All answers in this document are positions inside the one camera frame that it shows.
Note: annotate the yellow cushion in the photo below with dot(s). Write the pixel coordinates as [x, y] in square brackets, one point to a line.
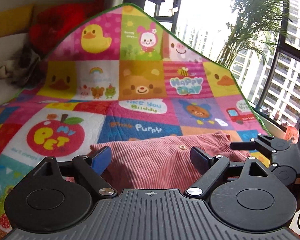
[10, 21]

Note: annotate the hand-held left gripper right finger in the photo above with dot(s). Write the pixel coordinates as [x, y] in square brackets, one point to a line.
[198, 161]

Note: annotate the black window frame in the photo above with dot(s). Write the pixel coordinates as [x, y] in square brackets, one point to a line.
[281, 62]

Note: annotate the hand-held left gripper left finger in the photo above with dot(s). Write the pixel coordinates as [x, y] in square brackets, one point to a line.
[101, 160]

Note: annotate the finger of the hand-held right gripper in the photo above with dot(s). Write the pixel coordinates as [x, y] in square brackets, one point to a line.
[249, 145]

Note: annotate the white sofa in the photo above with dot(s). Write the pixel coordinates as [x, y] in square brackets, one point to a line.
[2, 92]

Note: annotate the grey and white cat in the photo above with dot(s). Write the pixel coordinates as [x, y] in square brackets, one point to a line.
[25, 65]

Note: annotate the red plush cushion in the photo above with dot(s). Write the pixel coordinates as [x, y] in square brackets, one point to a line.
[62, 22]

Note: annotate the potted palm plant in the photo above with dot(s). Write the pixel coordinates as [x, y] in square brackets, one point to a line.
[249, 25]

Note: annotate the colourful cartoon play mat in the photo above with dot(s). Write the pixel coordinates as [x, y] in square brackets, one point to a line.
[140, 87]

